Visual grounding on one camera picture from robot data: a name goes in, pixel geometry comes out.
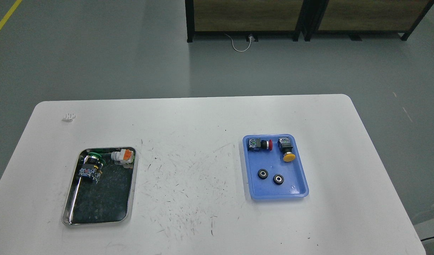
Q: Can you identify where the black gear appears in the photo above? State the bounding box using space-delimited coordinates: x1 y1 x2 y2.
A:
273 174 284 185
257 169 269 180

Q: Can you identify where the blue plastic tray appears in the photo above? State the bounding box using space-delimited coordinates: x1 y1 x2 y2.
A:
242 134 309 200

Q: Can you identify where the silver metal tray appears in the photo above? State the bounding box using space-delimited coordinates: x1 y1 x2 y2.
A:
62 147 137 226

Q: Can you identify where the wooden cabinet left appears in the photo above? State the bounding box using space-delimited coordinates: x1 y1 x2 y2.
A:
184 0 311 43

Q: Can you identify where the wooden cabinet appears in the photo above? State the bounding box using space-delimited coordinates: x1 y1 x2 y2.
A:
302 0 434 41
184 0 311 43

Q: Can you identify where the small white plastic clip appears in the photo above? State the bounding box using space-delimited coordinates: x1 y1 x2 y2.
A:
62 113 76 122

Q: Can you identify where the wooden cabinet right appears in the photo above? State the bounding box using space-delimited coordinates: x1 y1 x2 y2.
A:
302 0 434 41

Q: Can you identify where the red push button switch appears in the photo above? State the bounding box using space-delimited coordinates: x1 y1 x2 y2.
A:
247 138 273 151

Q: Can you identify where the yellow push button switch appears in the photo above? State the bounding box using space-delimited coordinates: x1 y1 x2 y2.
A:
278 137 296 162

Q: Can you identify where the white cable on floor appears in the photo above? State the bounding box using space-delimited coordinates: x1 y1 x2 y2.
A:
224 33 257 52

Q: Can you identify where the orange white switch module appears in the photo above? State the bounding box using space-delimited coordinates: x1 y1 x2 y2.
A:
110 149 136 168

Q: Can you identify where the green push button switch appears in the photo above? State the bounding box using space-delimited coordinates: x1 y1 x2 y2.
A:
78 152 105 183

